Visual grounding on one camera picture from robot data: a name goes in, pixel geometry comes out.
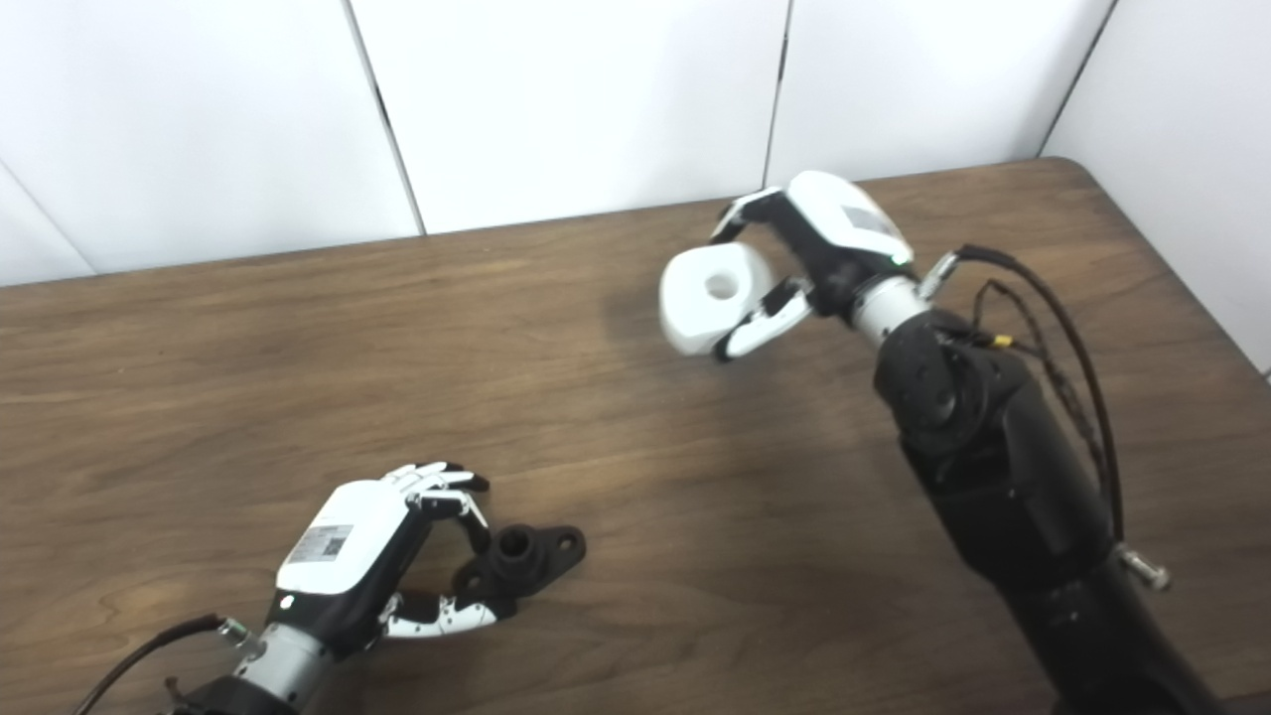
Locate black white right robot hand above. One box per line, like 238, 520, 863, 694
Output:
709, 170, 917, 362

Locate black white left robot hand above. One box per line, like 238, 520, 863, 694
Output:
263, 462, 517, 656

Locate round white plastic piece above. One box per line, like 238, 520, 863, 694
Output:
659, 242, 776, 358

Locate black plastic flanged holder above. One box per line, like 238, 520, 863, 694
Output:
452, 525, 587, 602

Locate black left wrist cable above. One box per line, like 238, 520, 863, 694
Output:
71, 613, 264, 715

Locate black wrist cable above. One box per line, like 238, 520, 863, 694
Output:
918, 243, 1128, 542
71, 613, 264, 715

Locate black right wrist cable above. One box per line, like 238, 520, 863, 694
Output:
918, 243, 1128, 542

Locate thin braided yellow-tipped cable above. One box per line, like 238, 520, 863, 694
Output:
971, 278, 1115, 483

